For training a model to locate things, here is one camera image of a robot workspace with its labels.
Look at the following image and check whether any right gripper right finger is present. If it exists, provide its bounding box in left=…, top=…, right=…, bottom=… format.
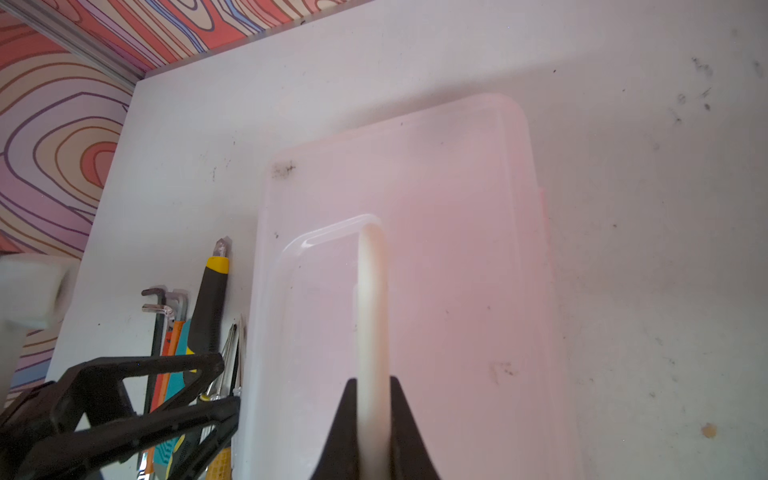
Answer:
left=390, top=376, right=440, bottom=480

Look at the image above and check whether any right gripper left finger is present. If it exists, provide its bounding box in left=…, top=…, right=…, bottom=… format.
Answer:
left=310, top=378, right=360, bottom=480

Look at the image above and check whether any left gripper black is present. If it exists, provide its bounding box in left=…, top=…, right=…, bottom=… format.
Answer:
left=1, top=353, right=240, bottom=479

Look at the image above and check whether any red handled hex key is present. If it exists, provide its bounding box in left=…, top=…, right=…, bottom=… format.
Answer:
left=149, top=291, right=188, bottom=413

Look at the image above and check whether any black hex key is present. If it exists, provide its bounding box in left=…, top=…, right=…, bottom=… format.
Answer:
left=141, top=287, right=167, bottom=414

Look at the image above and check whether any pink translucent plastic tool box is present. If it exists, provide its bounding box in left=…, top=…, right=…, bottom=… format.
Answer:
left=234, top=94, right=584, bottom=479

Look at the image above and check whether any teal utility knife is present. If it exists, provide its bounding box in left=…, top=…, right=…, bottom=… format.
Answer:
left=152, top=320, right=192, bottom=469

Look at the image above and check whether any black yellow small screwdriver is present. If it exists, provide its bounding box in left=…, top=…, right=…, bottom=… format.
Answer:
left=199, top=324, right=240, bottom=402

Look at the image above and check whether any black yellow utility knife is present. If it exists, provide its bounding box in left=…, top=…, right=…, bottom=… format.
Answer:
left=168, top=237, right=231, bottom=474

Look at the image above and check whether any orange handled screwdriver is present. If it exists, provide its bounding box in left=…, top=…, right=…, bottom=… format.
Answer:
left=205, top=447, right=232, bottom=480

